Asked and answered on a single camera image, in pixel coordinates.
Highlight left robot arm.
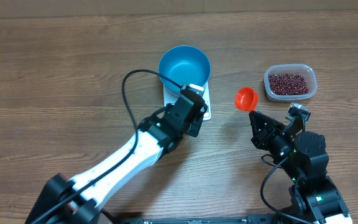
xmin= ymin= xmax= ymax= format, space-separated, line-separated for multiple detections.
xmin=26 ymin=90 xmax=207 ymax=223

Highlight blue metal bowl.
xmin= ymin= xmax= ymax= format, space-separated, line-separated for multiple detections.
xmin=158 ymin=45 xmax=211 ymax=88

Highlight red measuring scoop blue handle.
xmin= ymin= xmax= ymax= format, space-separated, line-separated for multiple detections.
xmin=234 ymin=86 xmax=259 ymax=113

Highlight red adzuki beans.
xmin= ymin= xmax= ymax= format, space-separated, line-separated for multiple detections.
xmin=268 ymin=73 xmax=309 ymax=95

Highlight clear plastic container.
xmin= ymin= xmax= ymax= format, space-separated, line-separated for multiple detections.
xmin=264 ymin=63 xmax=318 ymax=102

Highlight white digital kitchen scale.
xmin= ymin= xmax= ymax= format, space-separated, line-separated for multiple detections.
xmin=163 ymin=82 xmax=212 ymax=121

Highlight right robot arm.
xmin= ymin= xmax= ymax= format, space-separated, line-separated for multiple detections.
xmin=249 ymin=108 xmax=352 ymax=223

